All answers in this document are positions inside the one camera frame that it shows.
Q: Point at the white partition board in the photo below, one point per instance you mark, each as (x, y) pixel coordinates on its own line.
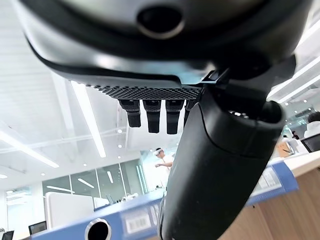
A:
(67, 210)

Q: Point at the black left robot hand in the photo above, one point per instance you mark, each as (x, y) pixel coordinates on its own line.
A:
(140, 55)

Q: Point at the person standing in background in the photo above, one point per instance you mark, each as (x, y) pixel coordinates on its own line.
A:
(291, 143)

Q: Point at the long ceiling light strip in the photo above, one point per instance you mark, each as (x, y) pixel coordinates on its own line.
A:
(88, 120)
(27, 150)

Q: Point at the black office chair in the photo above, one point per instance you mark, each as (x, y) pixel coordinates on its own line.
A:
(312, 144)

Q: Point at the wooden office cabinet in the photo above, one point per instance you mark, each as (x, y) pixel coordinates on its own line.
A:
(287, 212)

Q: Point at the blue lever arch folder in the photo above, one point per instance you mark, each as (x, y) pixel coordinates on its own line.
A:
(70, 231)

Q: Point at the glass office partition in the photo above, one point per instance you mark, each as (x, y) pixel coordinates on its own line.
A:
(112, 180)

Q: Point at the person seated at desk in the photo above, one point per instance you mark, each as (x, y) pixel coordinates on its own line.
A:
(313, 125)

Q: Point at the brown cardboard box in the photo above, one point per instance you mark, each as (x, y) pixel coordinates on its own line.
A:
(283, 150)

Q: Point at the person wearing white headset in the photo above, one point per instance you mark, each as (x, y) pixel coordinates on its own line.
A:
(166, 159)

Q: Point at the black computer monitor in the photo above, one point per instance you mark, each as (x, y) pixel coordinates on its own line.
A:
(37, 228)
(6, 235)

